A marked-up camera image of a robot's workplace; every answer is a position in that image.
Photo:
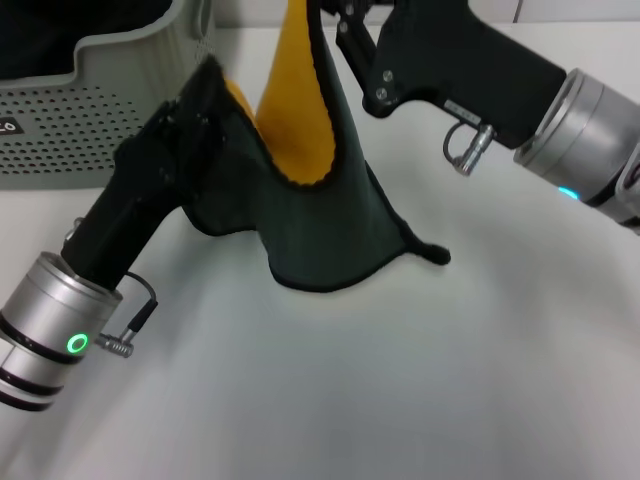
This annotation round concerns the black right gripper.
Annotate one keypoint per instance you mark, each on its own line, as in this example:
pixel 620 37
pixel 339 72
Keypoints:
pixel 440 55

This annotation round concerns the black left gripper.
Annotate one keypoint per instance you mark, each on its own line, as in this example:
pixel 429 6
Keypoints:
pixel 145 190

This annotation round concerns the yellow and dark green towel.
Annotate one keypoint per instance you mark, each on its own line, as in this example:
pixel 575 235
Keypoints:
pixel 320 210

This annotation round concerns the grey-green perforated storage box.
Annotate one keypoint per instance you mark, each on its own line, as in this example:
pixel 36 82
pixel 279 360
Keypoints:
pixel 75 125

